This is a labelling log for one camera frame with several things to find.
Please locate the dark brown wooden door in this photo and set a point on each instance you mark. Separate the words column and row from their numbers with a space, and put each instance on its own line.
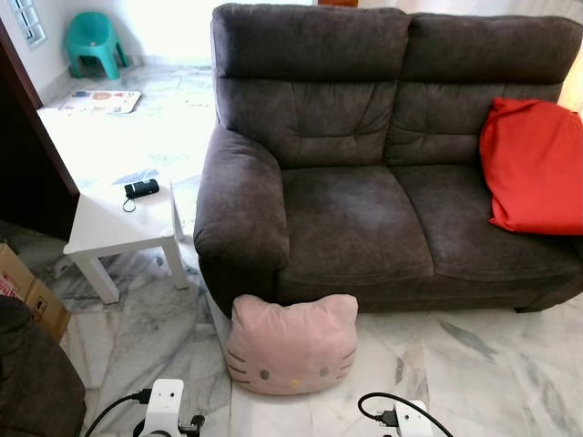
column 27, row 164

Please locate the glass block window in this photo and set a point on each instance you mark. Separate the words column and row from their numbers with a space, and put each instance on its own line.
column 30, row 23

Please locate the white square side table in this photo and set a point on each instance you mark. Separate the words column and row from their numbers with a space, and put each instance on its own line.
column 118, row 228

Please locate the brown cardboard box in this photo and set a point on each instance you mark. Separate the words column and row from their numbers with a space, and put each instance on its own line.
column 32, row 291

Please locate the teal plastic stool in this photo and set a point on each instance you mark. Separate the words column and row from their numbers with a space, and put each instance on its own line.
column 94, row 41

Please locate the pink cat face pillow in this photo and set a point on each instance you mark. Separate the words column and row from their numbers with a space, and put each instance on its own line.
column 291, row 341

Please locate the red square pillow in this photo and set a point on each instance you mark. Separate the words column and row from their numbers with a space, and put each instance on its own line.
column 537, row 164

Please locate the dark grey two-seat sofa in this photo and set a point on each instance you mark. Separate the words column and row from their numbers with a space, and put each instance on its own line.
column 355, row 209

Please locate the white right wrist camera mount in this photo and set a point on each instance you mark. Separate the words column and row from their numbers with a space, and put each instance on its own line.
column 414, row 421

